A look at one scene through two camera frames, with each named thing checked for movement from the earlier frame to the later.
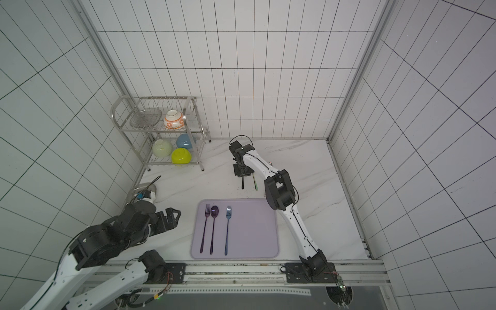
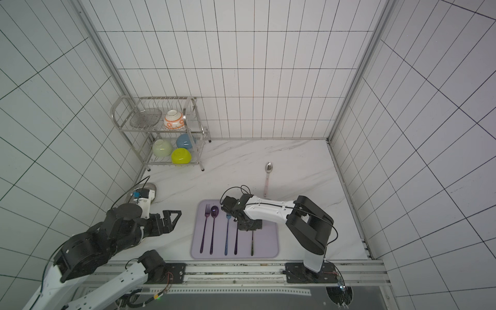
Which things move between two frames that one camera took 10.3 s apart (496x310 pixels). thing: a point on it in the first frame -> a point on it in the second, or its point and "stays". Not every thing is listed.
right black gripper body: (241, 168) -> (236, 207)
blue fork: (228, 214) stays
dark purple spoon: (214, 211) stays
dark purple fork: (206, 214) stays
